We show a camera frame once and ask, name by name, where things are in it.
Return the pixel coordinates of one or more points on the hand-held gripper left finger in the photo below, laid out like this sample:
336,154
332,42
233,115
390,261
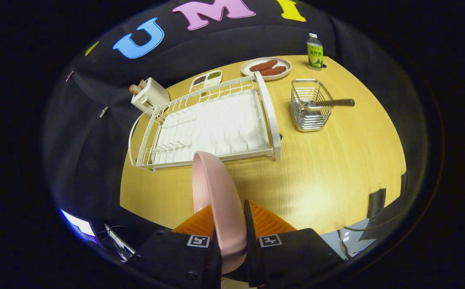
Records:
176,257

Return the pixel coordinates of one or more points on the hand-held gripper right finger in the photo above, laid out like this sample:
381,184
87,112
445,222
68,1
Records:
250,249

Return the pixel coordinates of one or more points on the pink plate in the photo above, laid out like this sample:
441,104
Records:
220,200

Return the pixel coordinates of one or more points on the white plate with sausages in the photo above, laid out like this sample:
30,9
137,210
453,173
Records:
284,63

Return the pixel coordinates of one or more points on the lit screen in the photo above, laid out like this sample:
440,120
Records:
82,226

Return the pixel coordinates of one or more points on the white toaster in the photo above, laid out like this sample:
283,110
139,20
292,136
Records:
152,96

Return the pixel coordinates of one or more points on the silver clip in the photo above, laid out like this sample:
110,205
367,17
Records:
103,111

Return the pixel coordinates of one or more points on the brown toast slice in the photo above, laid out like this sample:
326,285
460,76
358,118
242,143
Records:
134,89
141,84

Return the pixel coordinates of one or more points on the white divided bean tray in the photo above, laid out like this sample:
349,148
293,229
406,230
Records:
204,80

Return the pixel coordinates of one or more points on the red-brown sausage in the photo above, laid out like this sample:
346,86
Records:
273,71
263,65

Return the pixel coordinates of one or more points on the green label drink bottle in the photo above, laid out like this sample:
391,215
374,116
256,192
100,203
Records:
315,54

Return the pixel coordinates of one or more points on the black backdrop cloth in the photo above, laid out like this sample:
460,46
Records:
216,40

